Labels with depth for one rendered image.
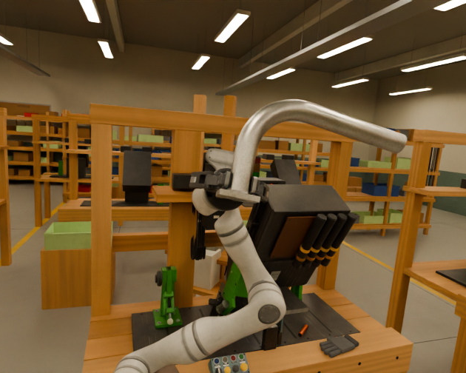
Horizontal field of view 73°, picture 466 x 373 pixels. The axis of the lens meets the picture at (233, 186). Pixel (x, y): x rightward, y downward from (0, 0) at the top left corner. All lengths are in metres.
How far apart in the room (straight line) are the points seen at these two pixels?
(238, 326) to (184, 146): 1.04
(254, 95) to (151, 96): 3.69
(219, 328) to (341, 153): 1.46
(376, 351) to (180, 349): 1.10
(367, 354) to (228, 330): 1.01
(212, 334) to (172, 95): 10.81
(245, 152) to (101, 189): 1.28
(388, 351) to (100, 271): 1.45
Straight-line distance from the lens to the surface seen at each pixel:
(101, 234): 1.70
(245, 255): 0.78
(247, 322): 0.84
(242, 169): 0.42
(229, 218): 0.74
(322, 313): 1.95
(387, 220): 7.57
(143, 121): 1.62
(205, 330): 0.87
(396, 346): 1.86
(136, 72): 11.49
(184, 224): 1.72
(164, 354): 0.96
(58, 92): 11.64
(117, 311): 1.89
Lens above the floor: 1.83
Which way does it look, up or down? 9 degrees down
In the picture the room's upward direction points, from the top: 4 degrees clockwise
